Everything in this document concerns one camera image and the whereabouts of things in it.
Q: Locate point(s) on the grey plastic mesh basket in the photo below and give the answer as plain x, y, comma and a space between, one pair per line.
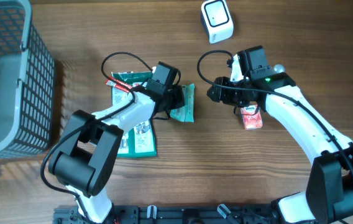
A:
27, 83

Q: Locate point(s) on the pale green wipes pack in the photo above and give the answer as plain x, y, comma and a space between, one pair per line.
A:
186, 112

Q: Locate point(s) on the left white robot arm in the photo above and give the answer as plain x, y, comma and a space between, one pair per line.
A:
83, 159

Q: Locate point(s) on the white barcode scanner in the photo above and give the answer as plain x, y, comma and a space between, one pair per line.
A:
216, 20

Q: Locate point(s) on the yellow oil bottle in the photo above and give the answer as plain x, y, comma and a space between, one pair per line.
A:
278, 68

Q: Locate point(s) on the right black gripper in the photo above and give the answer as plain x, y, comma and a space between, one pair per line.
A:
220, 93

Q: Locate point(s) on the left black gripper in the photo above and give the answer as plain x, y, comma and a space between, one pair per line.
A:
179, 101

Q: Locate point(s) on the green glove package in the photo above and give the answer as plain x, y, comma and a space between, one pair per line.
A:
140, 140

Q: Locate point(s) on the red tissue pack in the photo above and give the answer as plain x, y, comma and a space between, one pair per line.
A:
251, 117

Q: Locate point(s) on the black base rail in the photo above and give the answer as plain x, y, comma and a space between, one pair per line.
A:
195, 214

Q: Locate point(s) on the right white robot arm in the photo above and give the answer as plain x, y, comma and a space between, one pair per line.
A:
328, 196

